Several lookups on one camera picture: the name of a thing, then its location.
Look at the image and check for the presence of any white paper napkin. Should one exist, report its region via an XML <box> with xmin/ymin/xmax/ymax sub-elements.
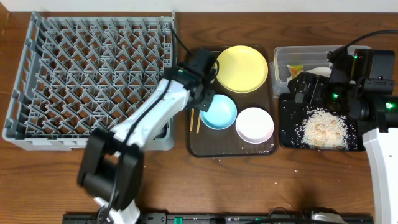
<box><xmin>307</xmin><ymin>67</ymin><xmax>332</xmax><ymax>77</ymax></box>

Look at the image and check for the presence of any yellow green snack wrapper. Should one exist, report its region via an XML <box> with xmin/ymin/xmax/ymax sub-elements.
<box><xmin>287</xmin><ymin>65</ymin><xmax>304</xmax><ymax>81</ymax></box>

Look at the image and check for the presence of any white pink bowl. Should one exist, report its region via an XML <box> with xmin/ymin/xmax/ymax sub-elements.
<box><xmin>235</xmin><ymin>107</ymin><xmax>274</xmax><ymax>144</ymax></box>

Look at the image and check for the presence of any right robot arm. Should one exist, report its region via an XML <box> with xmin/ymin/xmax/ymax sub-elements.
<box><xmin>287</xmin><ymin>72</ymin><xmax>397</xmax><ymax>223</ymax></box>

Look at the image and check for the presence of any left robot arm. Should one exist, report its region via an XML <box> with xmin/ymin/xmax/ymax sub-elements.
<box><xmin>77</xmin><ymin>65</ymin><xmax>218</xmax><ymax>223</ymax></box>

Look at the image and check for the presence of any black waste tray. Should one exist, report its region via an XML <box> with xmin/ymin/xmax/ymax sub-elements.
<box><xmin>279</xmin><ymin>93</ymin><xmax>364</xmax><ymax>152</ymax></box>

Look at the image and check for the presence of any rice and peanut waste pile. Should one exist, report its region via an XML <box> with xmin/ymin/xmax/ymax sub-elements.
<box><xmin>295</xmin><ymin>108</ymin><xmax>348</xmax><ymax>150</ymax></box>

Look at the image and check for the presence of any blue bowl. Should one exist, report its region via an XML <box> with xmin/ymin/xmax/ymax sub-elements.
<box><xmin>200</xmin><ymin>94</ymin><xmax>238</xmax><ymax>130</ymax></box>

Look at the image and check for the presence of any clear plastic bin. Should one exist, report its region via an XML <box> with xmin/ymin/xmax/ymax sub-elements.
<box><xmin>269</xmin><ymin>45</ymin><xmax>340</xmax><ymax>98</ymax></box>

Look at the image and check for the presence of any yellow plate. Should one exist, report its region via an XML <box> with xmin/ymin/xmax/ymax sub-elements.
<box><xmin>216</xmin><ymin>45</ymin><xmax>268</xmax><ymax>93</ymax></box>

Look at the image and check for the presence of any brown serving tray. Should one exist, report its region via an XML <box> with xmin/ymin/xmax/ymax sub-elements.
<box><xmin>185</xmin><ymin>45</ymin><xmax>278</xmax><ymax>157</ymax></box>

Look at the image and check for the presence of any grey dish rack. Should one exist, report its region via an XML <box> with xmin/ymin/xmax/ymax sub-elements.
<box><xmin>2</xmin><ymin>12</ymin><xmax>177</xmax><ymax>151</ymax></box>

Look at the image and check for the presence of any black rail at table edge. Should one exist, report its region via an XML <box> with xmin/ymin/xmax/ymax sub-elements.
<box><xmin>62</xmin><ymin>207</ymin><xmax>374</xmax><ymax>224</ymax></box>

